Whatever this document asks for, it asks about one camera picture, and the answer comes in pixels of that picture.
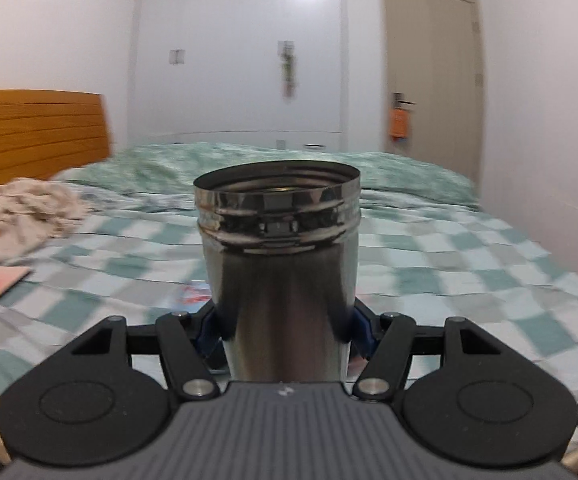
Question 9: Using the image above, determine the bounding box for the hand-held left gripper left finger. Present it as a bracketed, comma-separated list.
[71, 301, 222, 402]

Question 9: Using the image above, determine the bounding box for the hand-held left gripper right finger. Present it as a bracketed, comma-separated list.
[350, 298, 501, 403]

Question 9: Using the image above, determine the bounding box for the stainless steel cup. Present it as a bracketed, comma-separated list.
[192, 160, 362, 382]

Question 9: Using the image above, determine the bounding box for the green checkered bed sheet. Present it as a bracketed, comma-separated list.
[0, 141, 578, 413]

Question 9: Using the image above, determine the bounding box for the orange door hanger tag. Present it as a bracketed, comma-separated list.
[389, 106, 412, 141]

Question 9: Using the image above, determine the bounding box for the crumpled beige cloth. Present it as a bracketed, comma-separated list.
[0, 177, 88, 266]

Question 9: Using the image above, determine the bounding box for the wooden headboard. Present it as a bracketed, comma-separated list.
[0, 89, 112, 215]

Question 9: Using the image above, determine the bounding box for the beige door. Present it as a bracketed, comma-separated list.
[378, 0, 485, 183]

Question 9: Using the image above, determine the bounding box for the white wardrobe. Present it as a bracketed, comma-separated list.
[127, 0, 348, 152]

